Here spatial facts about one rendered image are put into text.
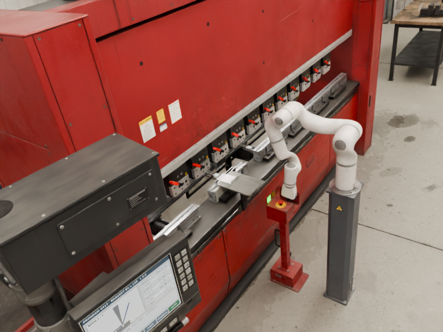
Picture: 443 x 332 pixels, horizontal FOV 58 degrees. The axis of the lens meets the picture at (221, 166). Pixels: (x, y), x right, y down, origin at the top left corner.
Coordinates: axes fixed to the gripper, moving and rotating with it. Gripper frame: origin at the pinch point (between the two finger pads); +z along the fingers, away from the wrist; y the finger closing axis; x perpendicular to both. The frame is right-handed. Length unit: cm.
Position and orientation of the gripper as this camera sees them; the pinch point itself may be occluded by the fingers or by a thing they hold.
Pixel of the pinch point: (288, 201)
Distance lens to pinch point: 290.5
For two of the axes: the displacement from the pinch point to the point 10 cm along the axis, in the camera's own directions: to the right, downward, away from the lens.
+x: 5.8, -5.0, 6.4
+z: 0.5, 8.1, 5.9
